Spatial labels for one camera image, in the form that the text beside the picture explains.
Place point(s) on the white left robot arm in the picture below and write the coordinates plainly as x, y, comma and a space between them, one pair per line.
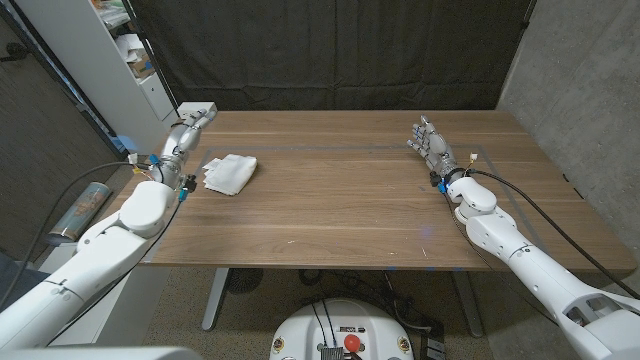
100, 250

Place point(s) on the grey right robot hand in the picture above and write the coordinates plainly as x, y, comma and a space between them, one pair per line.
437, 149

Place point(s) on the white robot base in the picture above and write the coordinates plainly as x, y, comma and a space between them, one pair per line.
310, 330

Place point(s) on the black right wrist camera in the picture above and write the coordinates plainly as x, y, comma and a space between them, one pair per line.
435, 180

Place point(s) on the white power strip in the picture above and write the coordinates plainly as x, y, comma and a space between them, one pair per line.
187, 107

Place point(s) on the white shelf cabinet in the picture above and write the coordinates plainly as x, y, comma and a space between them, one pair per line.
95, 65

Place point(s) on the white napkin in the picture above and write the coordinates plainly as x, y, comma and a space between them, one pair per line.
232, 172

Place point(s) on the white robot chest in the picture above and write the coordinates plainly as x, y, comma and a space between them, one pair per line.
100, 354

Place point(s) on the white papers on shelf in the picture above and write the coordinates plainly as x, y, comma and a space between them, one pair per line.
127, 45

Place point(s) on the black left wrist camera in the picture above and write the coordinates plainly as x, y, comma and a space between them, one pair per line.
189, 184

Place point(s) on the black floor power strip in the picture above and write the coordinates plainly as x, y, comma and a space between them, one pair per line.
432, 345

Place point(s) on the cardboard box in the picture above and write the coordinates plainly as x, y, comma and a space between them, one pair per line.
142, 65

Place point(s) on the person's leg in jeans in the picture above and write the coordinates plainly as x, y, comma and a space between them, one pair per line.
20, 280

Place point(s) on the black backdrop curtain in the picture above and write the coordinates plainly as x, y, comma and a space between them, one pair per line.
325, 50

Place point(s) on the round black fan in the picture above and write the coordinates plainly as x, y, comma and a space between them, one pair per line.
244, 280

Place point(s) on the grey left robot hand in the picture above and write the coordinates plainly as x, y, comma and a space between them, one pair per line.
177, 147

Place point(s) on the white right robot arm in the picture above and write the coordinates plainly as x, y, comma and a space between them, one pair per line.
505, 237

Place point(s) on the grey table leg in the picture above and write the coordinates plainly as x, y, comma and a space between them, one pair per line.
215, 300
470, 305

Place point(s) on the black backdrop stand pole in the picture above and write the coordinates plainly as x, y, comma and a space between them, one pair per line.
152, 60

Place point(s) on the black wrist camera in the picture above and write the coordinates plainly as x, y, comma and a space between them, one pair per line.
189, 184
435, 180

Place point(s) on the red emergency stop button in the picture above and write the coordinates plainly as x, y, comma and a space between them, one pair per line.
352, 342

